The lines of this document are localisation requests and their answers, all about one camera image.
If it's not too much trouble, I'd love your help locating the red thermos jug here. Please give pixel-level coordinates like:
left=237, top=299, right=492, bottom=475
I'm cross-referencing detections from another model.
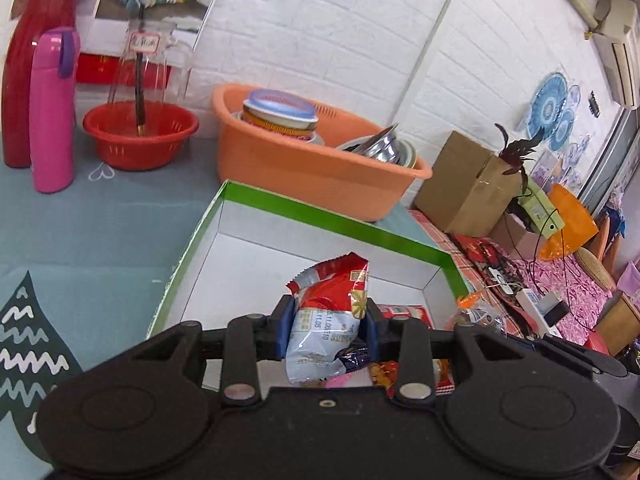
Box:
left=1, top=0, right=85, bottom=168

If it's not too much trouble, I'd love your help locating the brown cardboard box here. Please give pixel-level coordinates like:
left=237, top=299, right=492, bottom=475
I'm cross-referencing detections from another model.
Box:
left=414, top=131, right=523, bottom=238

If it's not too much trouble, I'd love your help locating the red and silver snack packet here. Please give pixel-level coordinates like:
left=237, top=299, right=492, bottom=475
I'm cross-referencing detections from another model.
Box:
left=285, top=252, right=373, bottom=386

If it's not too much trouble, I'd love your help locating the green cardboard box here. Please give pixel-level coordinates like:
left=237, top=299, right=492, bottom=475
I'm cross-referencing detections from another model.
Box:
left=145, top=179, right=475, bottom=391

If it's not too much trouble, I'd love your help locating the orange yellow snack packet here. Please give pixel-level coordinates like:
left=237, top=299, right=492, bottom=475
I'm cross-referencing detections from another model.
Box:
left=367, top=359, right=401, bottom=393

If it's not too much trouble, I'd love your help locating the white air conditioner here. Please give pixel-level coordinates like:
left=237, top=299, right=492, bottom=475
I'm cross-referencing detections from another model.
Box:
left=590, top=0, right=640, bottom=108

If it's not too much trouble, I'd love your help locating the black charger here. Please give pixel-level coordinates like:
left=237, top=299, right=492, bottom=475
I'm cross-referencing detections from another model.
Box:
left=542, top=300, right=571, bottom=328

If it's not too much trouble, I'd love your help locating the small light green box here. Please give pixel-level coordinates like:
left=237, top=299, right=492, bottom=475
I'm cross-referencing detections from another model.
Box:
left=517, top=180, right=566, bottom=239

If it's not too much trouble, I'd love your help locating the pink water bottle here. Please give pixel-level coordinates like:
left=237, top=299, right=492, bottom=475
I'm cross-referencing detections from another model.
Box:
left=29, top=27, right=82, bottom=194

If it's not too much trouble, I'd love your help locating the orange plastic basin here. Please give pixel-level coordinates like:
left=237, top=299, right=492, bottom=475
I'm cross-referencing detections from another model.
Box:
left=211, top=83, right=433, bottom=223

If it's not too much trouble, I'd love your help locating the purple leafed plant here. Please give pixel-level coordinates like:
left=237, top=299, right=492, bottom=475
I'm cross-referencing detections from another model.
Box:
left=495, top=123, right=546, bottom=196

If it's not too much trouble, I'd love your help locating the red plastic colander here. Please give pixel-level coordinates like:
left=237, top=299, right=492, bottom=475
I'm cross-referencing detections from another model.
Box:
left=82, top=101, right=200, bottom=172

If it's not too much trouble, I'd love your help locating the clear glass pitcher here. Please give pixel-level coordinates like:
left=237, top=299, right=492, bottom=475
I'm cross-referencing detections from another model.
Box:
left=109, top=19, right=195, bottom=136

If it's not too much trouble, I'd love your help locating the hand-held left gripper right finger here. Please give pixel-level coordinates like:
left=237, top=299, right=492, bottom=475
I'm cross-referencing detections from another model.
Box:
left=357, top=297, right=531, bottom=406

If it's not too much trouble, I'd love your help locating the small cardboard box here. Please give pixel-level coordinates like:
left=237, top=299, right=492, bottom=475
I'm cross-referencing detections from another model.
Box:
left=492, top=212, right=546, bottom=261

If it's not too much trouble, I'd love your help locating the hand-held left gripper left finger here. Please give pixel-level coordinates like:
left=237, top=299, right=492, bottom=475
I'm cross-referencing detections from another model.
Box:
left=127, top=294, right=297, bottom=407

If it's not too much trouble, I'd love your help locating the pink floral cloth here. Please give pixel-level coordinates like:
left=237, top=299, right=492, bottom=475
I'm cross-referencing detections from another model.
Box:
left=500, top=255, right=616, bottom=346

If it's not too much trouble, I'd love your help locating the red patterned packet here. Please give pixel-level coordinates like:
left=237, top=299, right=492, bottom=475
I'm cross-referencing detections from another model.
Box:
left=450, top=234, right=521, bottom=286

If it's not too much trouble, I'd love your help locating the clear plastic packet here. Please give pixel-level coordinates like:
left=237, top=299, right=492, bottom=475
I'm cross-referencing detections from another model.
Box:
left=455, top=294, right=506, bottom=333

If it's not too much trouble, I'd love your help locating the dark stick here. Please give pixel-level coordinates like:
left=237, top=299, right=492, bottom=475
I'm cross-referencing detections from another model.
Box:
left=134, top=5, right=148, bottom=137

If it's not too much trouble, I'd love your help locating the steel bowl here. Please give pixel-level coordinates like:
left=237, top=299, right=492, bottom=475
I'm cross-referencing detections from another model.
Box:
left=337, top=124, right=418, bottom=170

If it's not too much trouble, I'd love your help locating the red checked cloth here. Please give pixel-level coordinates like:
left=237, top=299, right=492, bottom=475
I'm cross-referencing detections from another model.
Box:
left=410, top=210, right=501, bottom=311

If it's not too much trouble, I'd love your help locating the red banner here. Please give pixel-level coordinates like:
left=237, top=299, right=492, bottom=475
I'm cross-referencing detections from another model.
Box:
left=75, top=52, right=171, bottom=86

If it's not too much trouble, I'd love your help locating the blue round wall decoration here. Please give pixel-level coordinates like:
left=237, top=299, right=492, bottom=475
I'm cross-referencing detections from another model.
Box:
left=522, top=72, right=583, bottom=153

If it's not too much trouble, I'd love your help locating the white power strip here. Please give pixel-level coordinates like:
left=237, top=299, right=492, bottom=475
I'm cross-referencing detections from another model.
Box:
left=515, top=287, right=563, bottom=338

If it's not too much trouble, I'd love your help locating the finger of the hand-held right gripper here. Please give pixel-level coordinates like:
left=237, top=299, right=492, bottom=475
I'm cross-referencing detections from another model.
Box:
left=520, top=335, right=628, bottom=378

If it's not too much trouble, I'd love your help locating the teal printed tablecloth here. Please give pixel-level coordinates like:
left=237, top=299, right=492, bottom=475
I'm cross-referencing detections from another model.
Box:
left=0, top=110, right=436, bottom=480

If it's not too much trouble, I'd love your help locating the blue lidded bowl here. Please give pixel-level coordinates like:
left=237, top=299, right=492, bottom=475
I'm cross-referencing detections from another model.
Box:
left=239, top=89, right=320, bottom=143

